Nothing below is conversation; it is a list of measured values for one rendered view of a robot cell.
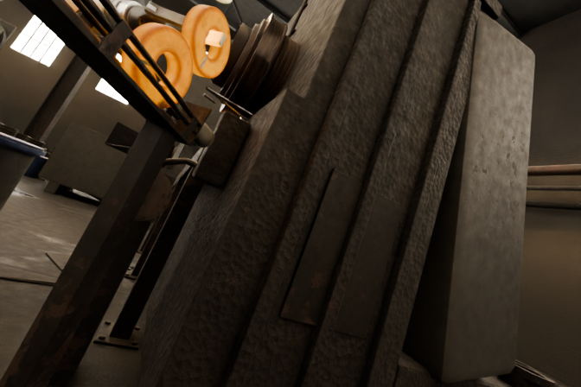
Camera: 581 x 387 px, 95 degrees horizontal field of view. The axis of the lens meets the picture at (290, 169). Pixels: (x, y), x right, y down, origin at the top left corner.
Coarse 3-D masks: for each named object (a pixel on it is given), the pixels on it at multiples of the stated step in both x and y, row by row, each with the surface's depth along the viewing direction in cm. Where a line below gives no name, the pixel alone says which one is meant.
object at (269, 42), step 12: (276, 24) 104; (264, 36) 97; (276, 36) 101; (264, 48) 98; (276, 48) 100; (252, 60) 96; (264, 60) 98; (252, 72) 99; (264, 72) 100; (240, 84) 99; (252, 84) 101; (240, 96) 104; (228, 108) 111
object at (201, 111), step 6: (186, 102) 68; (192, 108) 67; (198, 108) 67; (204, 108) 66; (186, 114) 66; (198, 114) 66; (204, 114) 66; (174, 120) 66; (180, 120) 66; (204, 120) 65; (180, 126) 65; (192, 132) 64; (198, 132) 64; (192, 138) 63; (186, 144) 63
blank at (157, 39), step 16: (144, 32) 45; (160, 32) 47; (176, 32) 51; (160, 48) 48; (176, 48) 52; (128, 64) 45; (144, 64) 46; (176, 64) 54; (192, 64) 58; (144, 80) 47; (176, 80) 55; (160, 96) 52
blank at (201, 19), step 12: (192, 12) 56; (204, 12) 56; (216, 12) 60; (192, 24) 55; (204, 24) 57; (216, 24) 61; (192, 36) 55; (204, 36) 58; (228, 36) 67; (192, 48) 56; (204, 48) 59; (216, 48) 65; (228, 48) 68; (204, 60) 60; (216, 60) 65; (204, 72) 62; (216, 72) 66
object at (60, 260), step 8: (120, 128) 146; (128, 128) 150; (112, 136) 144; (120, 136) 147; (128, 136) 151; (136, 136) 154; (112, 144) 137; (120, 144) 148; (128, 144) 152; (48, 256) 124; (56, 256) 127; (64, 256) 130; (56, 264) 119; (64, 264) 121
